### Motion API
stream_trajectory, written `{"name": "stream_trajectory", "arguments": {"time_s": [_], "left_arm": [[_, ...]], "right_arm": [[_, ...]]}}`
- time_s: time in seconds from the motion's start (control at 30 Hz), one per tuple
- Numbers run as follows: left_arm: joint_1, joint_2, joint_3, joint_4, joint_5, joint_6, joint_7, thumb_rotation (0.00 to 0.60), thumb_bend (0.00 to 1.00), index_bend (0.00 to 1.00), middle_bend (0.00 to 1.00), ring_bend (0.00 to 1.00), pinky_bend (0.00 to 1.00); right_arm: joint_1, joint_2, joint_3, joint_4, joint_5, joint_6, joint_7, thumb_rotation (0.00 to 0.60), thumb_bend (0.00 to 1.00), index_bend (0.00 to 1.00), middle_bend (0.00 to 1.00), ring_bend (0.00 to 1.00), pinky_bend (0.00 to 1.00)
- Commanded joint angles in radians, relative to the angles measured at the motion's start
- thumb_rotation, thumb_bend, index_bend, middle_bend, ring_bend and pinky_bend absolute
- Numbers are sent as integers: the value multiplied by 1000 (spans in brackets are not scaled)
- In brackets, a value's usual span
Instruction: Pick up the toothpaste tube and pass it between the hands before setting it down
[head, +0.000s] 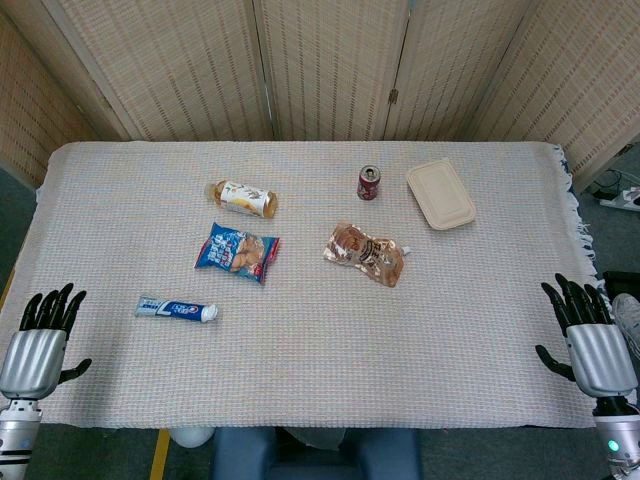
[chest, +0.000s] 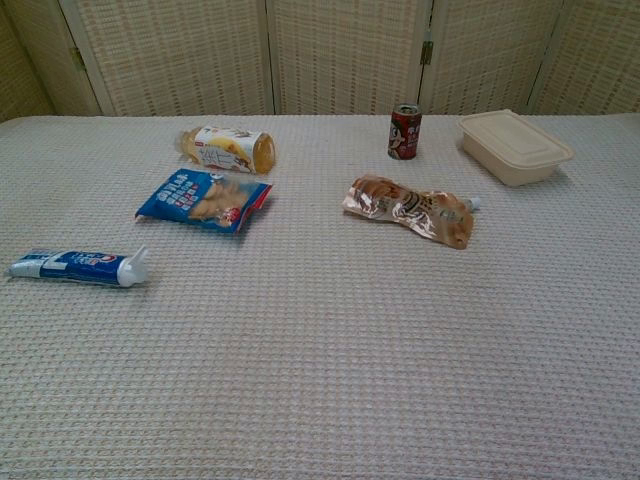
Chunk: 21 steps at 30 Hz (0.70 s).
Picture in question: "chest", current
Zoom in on white woven tablecloth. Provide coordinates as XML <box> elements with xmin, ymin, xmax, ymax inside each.
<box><xmin>0</xmin><ymin>114</ymin><xmax>640</xmax><ymax>480</ymax></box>

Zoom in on brown snack packet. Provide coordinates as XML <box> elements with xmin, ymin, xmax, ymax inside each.
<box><xmin>342</xmin><ymin>174</ymin><xmax>483</xmax><ymax>250</ymax></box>

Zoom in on blue white toothpaste tube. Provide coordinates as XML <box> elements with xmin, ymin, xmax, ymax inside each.
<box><xmin>7</xmin><ymin>244</ymin><xmax>150</xmax><ymax>290</ymax></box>

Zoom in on beige lidded food container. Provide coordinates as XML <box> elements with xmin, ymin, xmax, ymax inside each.
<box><xmin>457</xmin><ymin>109</ymin><xmax>575</xmax><ymax>188</ymax></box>

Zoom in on woven folding screen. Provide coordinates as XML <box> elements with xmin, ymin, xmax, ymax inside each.
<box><xmin>0</xmin><ymin>0</ymin><xmax>640</xmax><ymax>124</ymax></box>

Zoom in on blue cookie snack bag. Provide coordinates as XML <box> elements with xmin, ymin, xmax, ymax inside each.
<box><xmin>134</xmin><ymin>168</ymin><xmax>274</xmax><ymax>234</ymax></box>

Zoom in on red soda can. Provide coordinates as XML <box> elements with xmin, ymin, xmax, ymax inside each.
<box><xmin>387</xmin><ymin>103</ymin><xmax>423</xmax><ymax>161</ymax></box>

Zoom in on yellow tea bottle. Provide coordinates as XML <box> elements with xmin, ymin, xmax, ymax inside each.
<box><xmin>174</xmin><ymin>125</ymin><xmax>277</xmax><ymax>176</ymax></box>

